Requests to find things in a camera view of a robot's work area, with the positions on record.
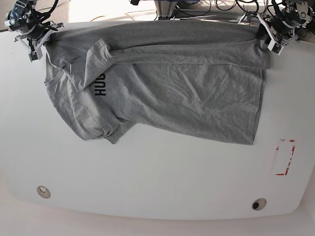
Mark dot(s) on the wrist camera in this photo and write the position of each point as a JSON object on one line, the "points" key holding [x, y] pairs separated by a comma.
{"points": [[36, 55], [275, 47]]}

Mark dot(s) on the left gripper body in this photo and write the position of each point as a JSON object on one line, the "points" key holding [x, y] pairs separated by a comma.
{"points": [[277, 30]]}

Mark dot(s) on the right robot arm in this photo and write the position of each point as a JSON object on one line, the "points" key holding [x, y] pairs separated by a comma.
{"points": [[33, 26]]}

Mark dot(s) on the red tape rectangle marking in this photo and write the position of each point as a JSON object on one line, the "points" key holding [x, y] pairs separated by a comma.
{"points": [[283, 157]]}

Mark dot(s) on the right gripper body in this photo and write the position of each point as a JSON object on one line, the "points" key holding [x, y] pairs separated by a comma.
{"points": [[35, 38]]}

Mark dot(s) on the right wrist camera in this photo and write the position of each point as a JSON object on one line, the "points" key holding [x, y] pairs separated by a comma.
{"points": [[36, 55]]}

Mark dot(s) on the grey printed t-shirt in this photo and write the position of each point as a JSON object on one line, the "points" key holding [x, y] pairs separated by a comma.
{"points": [[190, 77]]}

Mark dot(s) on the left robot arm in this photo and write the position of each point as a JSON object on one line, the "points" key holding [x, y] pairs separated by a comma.
{"points": [[286, 21]]}

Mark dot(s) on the aluminium frame stand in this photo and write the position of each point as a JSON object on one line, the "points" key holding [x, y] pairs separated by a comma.
{"points": [[165, 8]]}

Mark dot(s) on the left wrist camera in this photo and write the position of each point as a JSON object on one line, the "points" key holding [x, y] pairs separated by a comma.
{"points": [[275, 47]]}

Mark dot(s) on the dark table grommet hole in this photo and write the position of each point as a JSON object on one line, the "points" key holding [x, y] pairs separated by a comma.
{"points": [[259, 204]]}

